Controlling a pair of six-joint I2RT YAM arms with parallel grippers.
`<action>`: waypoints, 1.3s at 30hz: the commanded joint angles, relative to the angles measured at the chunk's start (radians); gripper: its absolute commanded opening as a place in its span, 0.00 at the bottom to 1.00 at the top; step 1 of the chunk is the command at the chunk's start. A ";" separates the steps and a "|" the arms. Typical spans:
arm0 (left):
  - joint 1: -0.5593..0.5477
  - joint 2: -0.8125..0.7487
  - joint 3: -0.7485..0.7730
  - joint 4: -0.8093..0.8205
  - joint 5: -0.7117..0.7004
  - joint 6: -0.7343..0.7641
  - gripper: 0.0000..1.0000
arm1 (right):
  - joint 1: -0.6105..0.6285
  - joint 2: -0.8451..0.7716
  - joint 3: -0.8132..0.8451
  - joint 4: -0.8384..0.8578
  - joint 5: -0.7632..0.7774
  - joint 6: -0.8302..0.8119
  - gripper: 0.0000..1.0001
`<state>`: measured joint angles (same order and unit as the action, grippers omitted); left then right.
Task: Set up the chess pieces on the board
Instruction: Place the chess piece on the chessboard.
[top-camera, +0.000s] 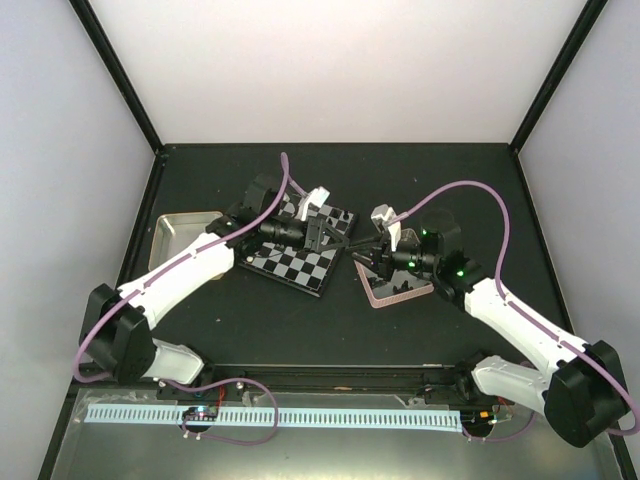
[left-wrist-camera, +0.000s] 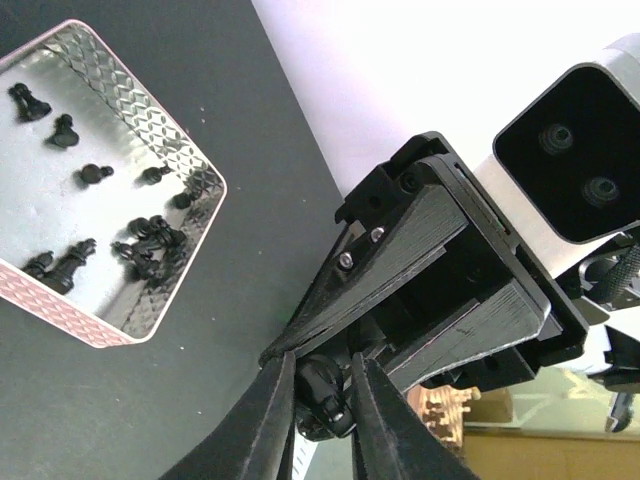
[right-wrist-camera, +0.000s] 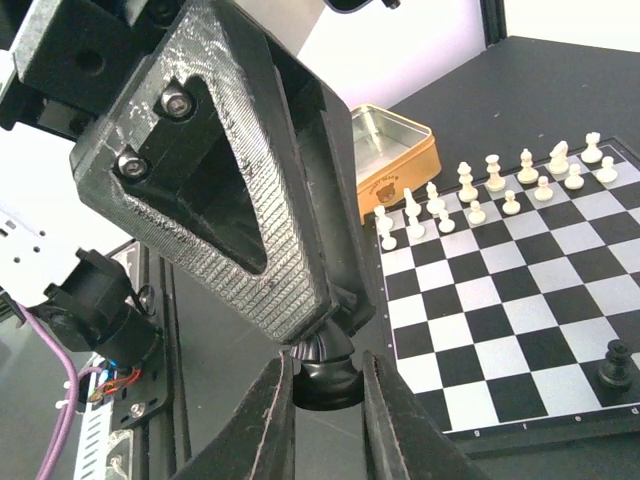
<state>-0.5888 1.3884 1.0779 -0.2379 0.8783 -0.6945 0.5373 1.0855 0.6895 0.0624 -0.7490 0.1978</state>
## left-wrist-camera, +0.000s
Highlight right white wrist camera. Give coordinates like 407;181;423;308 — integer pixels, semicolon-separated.
475;33;639;276

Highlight black chess piece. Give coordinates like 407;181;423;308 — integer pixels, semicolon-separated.
42;238;97;295
9;83;52;122
45;114;79;149
141;166;172;185
22;251;54;279
295;355;356;442
77;164;115;188

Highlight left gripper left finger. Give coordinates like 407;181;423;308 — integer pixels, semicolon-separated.
162;352;296;480

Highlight pink metal tin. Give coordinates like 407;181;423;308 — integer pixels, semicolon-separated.
1;19;228;349

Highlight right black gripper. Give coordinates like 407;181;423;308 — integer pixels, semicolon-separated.
260;132;588;392

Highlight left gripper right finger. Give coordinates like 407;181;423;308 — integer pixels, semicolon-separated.
351;353;477;480

